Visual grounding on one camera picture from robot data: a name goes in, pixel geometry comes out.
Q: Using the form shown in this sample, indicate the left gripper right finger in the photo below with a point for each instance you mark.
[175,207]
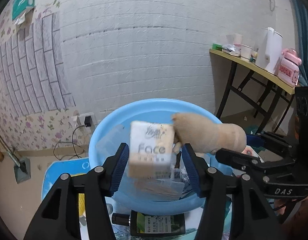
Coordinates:
[251,218]

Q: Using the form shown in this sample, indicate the yellow side table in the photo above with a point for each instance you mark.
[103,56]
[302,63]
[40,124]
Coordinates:
[259,88]

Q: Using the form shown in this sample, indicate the clear plastic lid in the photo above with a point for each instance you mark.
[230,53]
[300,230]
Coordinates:
[108,145]

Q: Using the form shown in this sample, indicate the black power adapter with cable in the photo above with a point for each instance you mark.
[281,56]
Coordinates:
[76,141]

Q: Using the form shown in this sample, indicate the beige plush toy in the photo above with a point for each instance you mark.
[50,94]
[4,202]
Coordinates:
[205,136]

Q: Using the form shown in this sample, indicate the green small box on table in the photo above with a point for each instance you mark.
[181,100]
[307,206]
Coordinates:
[217,46]

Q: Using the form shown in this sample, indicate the clear box of toothpicks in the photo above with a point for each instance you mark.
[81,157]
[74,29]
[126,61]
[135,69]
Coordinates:
[159,190]

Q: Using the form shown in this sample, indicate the pink cartoon container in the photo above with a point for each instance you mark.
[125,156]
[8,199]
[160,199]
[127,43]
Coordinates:
[288,69]

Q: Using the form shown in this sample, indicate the white tissue pack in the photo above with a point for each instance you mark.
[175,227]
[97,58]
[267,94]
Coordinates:
[150,150]

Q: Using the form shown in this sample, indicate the dustpan with handle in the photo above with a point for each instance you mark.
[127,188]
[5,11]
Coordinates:
[21,164]

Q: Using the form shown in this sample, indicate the blue plastic basin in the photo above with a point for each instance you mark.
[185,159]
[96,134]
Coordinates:
[154,111]

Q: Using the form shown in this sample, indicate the person's hand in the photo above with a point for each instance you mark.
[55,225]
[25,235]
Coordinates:
[296,225]

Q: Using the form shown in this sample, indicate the white kettle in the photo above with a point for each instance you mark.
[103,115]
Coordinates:
[269,46]

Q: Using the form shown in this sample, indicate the black bottle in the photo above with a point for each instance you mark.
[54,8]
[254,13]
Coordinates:
[144,225]

